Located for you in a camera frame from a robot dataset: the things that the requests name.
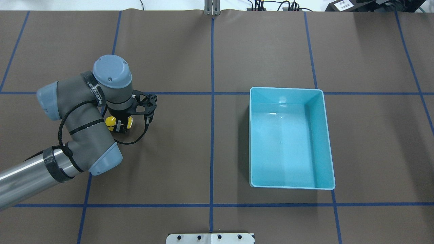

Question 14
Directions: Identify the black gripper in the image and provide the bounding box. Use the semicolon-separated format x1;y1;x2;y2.
107;106;133;133

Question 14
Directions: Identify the yellow beetle toy car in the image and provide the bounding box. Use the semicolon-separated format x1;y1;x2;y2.
105;116;128;134

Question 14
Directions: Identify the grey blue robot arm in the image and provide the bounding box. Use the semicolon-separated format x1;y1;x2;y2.
0;55;133;210

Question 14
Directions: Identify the light blue plastic bin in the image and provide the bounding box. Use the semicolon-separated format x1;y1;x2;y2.
249;87;335;190

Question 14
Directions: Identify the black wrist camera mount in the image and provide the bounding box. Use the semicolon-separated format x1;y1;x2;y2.
127;90;158;126

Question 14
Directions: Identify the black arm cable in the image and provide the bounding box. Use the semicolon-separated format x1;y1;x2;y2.
24;89;151;162

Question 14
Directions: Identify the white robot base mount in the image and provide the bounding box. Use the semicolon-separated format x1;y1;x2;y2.
165;233;256;244

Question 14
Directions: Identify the aluminium frame post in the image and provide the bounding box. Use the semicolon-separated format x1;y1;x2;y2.
204;0;221;16

